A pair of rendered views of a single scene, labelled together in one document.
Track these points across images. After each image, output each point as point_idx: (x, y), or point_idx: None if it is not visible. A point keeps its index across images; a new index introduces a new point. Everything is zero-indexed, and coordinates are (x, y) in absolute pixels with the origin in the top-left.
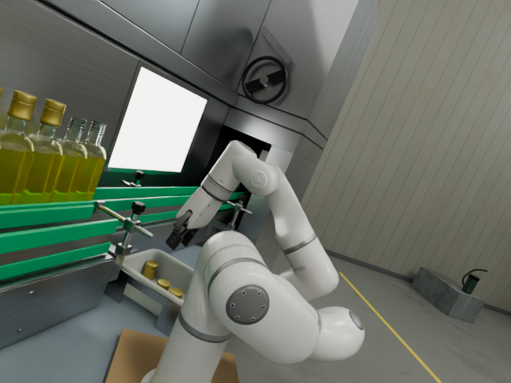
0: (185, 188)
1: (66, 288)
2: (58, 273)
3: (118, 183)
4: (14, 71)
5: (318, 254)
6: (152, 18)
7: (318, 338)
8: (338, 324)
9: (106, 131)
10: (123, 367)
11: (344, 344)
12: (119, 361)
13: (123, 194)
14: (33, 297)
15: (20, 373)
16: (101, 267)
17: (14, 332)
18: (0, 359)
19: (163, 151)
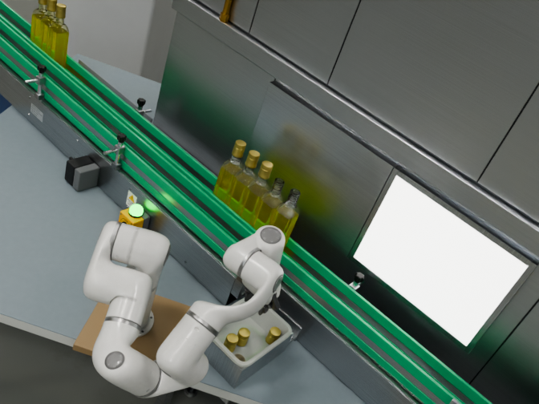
0: (425, 353)
1: (205, 263)
2: (204, 248)
3: (376, 289)
4: (293, 147)
5: (178, 325)
6: (427, 133)
7: (86, 285)
8: (110, 337)
9: (353, 221)
10: (157, 300)
11: (96, 342)
12: (162, 299)
13: (329, 279)
14: (191, 248)
15: (163, 269)
16: (225, 272)
17: (184, 260)
18: (172, 264)
19: (430, 290)
